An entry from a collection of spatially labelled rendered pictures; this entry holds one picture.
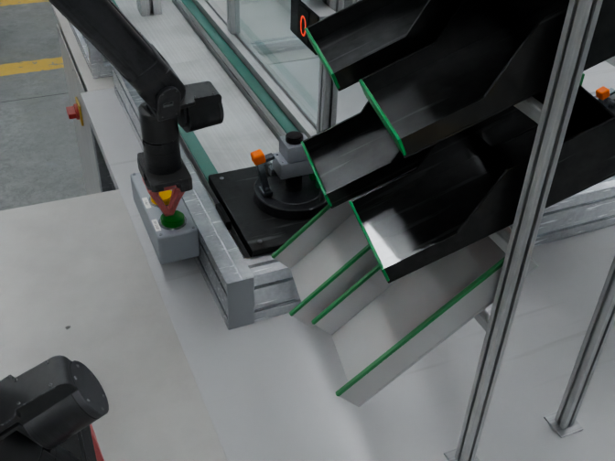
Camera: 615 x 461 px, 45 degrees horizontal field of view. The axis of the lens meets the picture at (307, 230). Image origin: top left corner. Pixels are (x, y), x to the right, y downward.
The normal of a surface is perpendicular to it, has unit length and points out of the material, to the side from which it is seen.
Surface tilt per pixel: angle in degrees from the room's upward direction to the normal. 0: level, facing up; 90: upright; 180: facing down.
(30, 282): 0
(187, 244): 90
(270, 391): 0
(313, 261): 45
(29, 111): 0
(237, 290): 90
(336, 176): 25
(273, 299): 90
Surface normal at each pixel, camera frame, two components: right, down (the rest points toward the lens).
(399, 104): -0.38, -0.67
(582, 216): 0.39, 0.57
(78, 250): 0.04, -0.79
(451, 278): -0.66, -0.48
